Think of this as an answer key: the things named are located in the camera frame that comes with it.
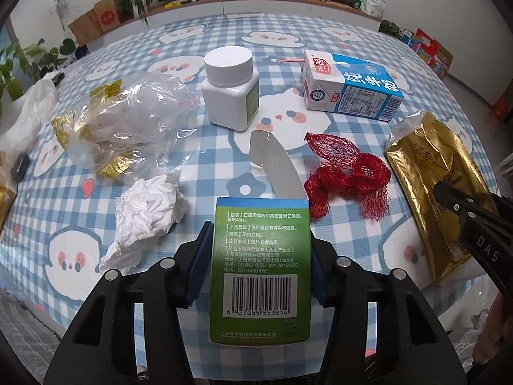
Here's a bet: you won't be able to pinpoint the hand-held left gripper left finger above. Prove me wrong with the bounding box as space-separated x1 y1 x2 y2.
44 220 215 385

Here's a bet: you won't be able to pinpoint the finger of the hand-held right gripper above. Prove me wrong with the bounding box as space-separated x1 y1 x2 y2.
434 181 482 225

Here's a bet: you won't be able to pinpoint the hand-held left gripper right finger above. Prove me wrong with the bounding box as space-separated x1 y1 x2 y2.
310 237 467 385

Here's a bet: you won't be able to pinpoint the large gold foil packet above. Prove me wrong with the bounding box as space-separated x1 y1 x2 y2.
385 111 495 287

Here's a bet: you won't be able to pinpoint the green medicine box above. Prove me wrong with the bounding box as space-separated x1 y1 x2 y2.
208 196 312 346

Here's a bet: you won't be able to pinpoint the clear bag with gold wrappers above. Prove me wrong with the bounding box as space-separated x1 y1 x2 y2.
51 70 201 179

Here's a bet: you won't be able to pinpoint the checked cartoon tablecloth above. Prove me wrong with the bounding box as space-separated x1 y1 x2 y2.
0 14 498 329

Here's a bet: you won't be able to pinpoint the crumpled white tissue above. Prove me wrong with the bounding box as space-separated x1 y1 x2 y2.
98 170 190 275

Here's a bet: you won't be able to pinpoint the red mesh net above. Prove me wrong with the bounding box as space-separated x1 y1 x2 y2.
302 132 391 221

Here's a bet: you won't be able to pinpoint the red floor object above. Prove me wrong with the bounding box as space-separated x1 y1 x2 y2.
493 96 513 123

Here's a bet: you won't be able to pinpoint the blue white milk carton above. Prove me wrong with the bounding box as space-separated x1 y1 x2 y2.
300 49 405 123

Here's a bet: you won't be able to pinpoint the colourful printed boxes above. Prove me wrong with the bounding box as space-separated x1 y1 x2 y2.
401 28 453 81

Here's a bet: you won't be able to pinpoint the white pill bottle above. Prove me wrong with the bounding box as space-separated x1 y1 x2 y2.
199 46 260 131

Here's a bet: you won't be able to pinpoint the small green plant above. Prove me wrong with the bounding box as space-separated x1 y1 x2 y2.
379 20 401 39

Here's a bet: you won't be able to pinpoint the small black oval object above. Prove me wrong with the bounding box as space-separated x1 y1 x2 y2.
11 154 29 179

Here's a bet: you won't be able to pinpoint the white bag of supplies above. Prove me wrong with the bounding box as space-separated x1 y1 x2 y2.
358 0 387 19

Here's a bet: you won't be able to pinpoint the white plastic bag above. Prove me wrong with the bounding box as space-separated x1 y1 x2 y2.
0 78 61 157

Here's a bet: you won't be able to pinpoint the white low cabinet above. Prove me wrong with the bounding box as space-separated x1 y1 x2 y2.
78 0 381 45

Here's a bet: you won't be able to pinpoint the plain cardboard box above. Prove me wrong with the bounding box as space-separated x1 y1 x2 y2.
68 10 103 47

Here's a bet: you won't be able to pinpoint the leafy green potted plant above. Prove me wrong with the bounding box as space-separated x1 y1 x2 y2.
0 38 77 101

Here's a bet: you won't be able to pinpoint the cardboard box red print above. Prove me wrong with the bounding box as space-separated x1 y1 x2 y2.
94 0 121 33

